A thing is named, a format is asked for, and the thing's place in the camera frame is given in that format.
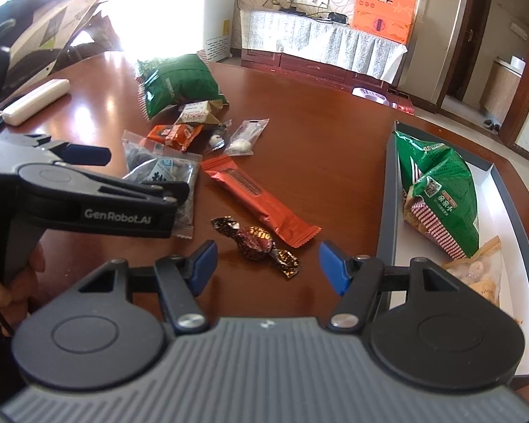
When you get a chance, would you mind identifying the pink plastic object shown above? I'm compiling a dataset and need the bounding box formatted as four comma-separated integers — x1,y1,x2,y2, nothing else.
388,88,417,115

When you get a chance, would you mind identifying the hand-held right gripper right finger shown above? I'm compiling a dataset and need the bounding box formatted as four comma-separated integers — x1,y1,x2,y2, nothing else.
318,240,463,332

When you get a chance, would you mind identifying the small clear candy packet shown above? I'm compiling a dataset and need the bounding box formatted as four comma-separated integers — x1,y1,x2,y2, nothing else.
205,119,232,153

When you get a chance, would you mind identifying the wooden TV cabinet with cloth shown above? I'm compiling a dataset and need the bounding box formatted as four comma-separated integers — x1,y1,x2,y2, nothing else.
239,9,408,89

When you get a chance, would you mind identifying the small orange snack packet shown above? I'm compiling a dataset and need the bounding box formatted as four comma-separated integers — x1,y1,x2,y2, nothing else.
146,124,204,153

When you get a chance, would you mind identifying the grey box with white inside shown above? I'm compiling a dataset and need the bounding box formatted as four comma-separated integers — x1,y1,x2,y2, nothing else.
376,120,529,380

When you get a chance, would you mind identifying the green bag with striped corner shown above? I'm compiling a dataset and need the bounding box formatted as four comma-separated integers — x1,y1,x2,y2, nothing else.
394,131,481,260

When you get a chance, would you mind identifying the brown wooden door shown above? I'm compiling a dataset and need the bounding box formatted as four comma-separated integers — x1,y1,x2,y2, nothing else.
458,0,497,93

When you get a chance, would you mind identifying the wooden kitchen counter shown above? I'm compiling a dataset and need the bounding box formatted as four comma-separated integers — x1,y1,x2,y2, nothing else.
480,57,523,119

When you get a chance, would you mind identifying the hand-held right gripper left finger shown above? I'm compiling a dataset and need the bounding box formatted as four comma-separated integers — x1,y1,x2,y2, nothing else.
77,240,219,335

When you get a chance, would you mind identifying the person's left hand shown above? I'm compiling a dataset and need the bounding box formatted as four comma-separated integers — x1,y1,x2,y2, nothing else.
0,243,45,336

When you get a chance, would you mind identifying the long orange bar packet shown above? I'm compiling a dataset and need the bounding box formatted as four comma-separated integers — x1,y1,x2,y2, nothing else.
200,155,322,250

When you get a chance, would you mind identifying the beige snack packet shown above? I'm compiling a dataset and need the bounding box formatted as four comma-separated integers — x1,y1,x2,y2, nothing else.
441,235,523,322

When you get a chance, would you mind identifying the brown foil candy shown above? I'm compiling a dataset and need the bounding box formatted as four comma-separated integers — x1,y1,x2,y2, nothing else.
211,217,300,280

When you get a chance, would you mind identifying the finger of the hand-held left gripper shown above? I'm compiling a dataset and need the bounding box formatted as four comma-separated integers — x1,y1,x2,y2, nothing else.
35,136,112,166
84,172,191,207

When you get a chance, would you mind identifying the clear packet of dark plums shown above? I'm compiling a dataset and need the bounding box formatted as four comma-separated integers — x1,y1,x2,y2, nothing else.
122,131,168,181

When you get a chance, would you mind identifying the large green snack bag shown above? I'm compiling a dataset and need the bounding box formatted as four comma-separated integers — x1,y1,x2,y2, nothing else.
136,54,229,121

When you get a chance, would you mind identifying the cardboard sheet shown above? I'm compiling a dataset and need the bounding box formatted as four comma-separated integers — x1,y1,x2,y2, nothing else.
9,0,115,93

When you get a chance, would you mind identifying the orange cardboard gift box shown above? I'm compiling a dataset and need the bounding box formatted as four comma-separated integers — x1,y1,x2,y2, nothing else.
350,0,417,45

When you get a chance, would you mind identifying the clear packet with blue label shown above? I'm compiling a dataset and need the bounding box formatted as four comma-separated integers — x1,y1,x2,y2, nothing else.
139,139,202,239

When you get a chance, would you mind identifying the wooden television cabinet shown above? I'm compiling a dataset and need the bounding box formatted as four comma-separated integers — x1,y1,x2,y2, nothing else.
240,46,406,93

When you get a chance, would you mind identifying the clear packet with white ball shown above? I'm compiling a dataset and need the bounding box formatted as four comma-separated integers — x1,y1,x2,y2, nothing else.
224,119,269,157

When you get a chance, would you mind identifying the small gold snack packet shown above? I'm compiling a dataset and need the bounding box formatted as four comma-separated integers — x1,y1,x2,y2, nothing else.
174,100,223,126

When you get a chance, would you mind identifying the white cabinet appliance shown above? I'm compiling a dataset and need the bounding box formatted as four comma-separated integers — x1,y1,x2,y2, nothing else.
198,0,239,63

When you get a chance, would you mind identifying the white oblong case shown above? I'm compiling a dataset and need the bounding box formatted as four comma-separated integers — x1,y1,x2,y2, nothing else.
1,78,71,126

